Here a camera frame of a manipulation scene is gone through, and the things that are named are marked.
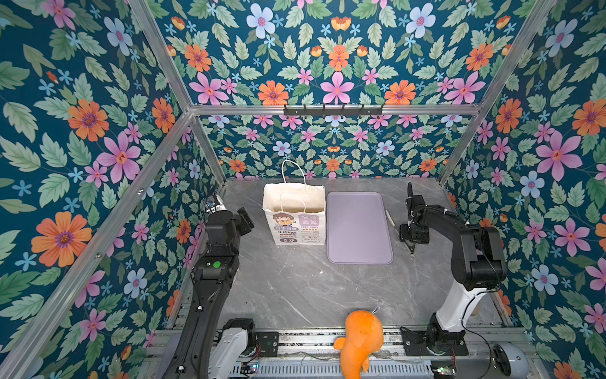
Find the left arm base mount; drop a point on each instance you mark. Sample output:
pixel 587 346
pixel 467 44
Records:
pixel 261 344

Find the white printed paper bag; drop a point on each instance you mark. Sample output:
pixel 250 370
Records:
pixel 296 212

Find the orange plush toy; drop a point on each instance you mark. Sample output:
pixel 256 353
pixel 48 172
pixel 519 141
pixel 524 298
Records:
pixel 364 337

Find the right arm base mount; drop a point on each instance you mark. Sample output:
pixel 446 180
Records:
pixel 433 341

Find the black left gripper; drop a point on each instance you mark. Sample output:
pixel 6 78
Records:
pixel 244 221

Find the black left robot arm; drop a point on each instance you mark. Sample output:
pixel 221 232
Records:
pixel 197 354

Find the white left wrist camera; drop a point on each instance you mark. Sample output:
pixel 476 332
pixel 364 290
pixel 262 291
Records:
pixel 214 203

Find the grey dome device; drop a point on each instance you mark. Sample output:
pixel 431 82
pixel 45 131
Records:
pixel 510 360

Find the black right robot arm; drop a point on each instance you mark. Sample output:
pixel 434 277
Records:
pixel 478 266

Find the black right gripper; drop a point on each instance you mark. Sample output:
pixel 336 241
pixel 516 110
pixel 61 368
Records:
pixel 403 234

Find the perforated metal cable tray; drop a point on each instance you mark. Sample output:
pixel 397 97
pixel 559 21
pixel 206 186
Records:
pixel 329 369

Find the lilac rectangular tray mat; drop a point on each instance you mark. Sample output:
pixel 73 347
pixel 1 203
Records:
pixel 358 230

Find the black hook rail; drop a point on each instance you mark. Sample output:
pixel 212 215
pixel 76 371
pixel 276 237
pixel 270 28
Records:
pixel 338 110

